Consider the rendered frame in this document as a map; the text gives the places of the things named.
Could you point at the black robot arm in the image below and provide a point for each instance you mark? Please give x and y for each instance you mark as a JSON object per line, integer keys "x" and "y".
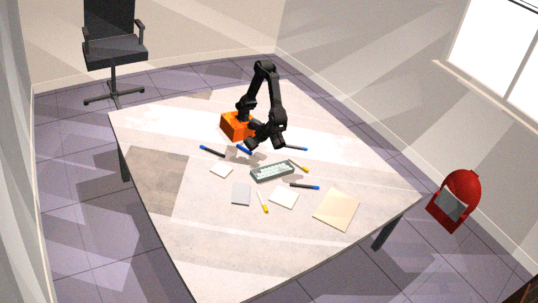
{"x": 277, "y": 115}

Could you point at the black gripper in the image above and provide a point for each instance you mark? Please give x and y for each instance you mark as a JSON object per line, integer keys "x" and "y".
{"x": 253, "y": 142}

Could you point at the keyboard with white letter keys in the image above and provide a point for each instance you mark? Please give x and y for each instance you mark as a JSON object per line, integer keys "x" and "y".
{"x": 272, "y": 171}

